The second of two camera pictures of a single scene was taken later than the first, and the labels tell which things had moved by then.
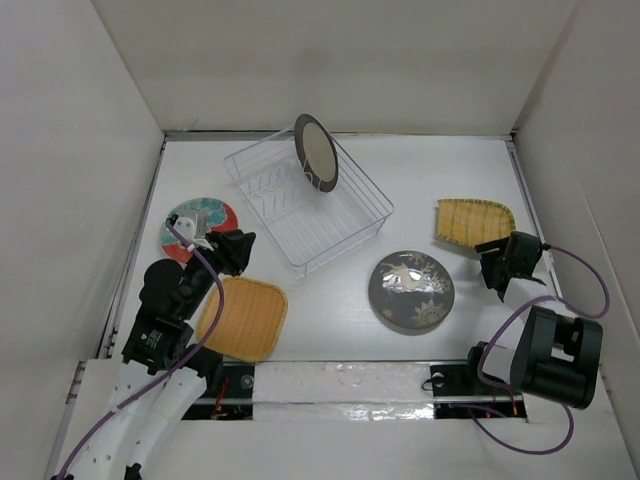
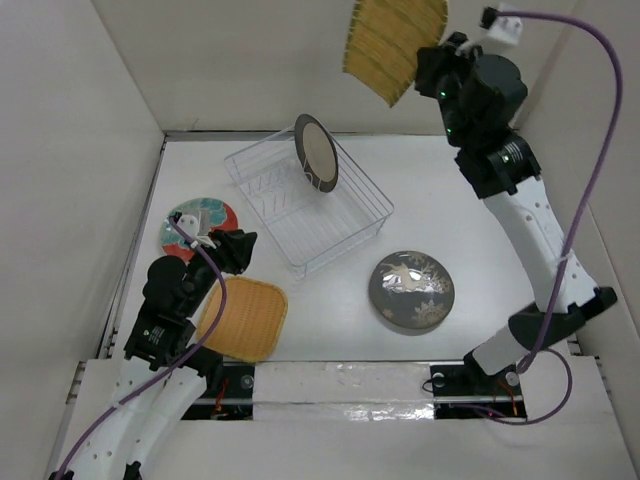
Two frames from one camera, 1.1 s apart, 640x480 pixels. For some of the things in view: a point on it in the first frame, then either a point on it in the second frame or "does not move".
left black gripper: [232, 248] does not move
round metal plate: [317, 152] does not move
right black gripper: [487, 261] → [439, 58]
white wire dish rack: [311, 227] does not move
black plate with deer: [411, 293] does not move
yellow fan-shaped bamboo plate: [472, 222] → [384, 39]
